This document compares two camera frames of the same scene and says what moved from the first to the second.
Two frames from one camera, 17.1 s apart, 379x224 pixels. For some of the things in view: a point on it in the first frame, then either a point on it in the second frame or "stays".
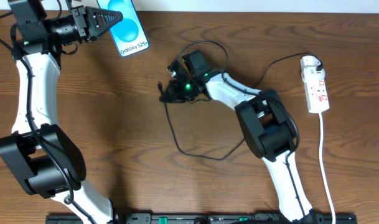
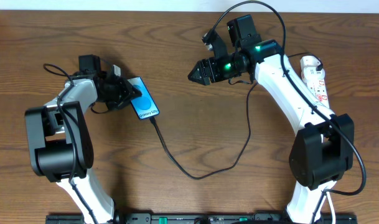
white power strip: x=315 y=89 stays
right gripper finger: x=165 y=98 to x=201 y=72
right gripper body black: x=169 y=93 to x=210 y=70
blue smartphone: x=128 y=34 to x=143 y=105
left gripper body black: x=82 y=23 to x=121 y=91
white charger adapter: x=310 y=74 stays
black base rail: x=206 y=218 stays
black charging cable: x=257 y=86 to x=243 y=152
